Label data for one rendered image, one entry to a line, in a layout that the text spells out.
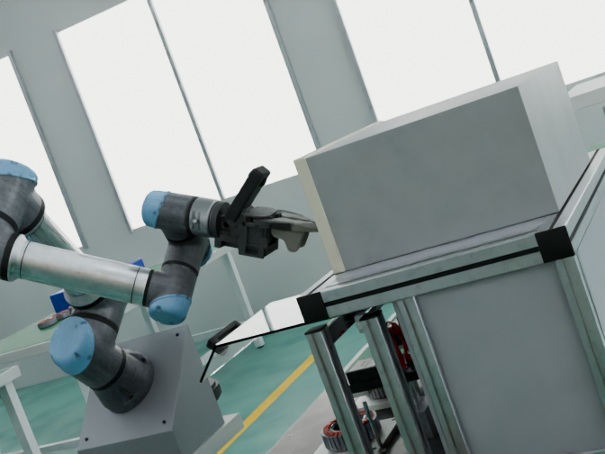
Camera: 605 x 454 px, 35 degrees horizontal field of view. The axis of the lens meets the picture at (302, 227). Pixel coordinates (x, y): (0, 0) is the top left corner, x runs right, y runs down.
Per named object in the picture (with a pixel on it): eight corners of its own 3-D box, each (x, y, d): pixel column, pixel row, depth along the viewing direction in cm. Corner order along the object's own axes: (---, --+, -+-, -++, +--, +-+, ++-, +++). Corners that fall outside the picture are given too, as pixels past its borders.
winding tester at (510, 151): (333, 275, 164) (292, 160, 162) (405, 215, 203) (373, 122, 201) (559, 213, 147) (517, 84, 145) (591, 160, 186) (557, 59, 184)
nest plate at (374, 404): (350, 415, 201) (348, 410, 201) (373, 387, 215) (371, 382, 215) (416, 402, 195) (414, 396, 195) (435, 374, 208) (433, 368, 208)
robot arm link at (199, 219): (207, 193, 191) (187, 202, 183) (229, 196, 189) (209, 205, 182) (206, 230, 193) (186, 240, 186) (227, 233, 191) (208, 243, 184)
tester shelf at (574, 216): (304, 324, 156) (295, 298, 155) (418, 223, 217) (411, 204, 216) (574, 255, 137) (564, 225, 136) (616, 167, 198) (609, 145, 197)
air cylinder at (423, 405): (408, 443, 175) (398, 414, 174) (419, 425, 181) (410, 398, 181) (434, 438, 172) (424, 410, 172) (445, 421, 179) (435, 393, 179)
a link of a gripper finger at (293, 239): (320, 253, 181) (274, 246, 184) (321, 222, 179) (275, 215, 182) (313, 258, 178) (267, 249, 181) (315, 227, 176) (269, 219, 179)
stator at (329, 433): (315, 456, 181) (309, 438, 181) (343, 429, 191) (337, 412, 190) (365, 449, 175) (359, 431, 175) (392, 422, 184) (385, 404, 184)
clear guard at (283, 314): (200, 383, 171) (187, 352, 170) (257, 337, 193) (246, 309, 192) (365, 344, 157) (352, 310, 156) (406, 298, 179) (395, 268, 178)
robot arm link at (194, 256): (170, 284, 200) (153, 255, 191) (183, 239, 206) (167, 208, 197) (206, 286, 198) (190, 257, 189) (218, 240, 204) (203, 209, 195)
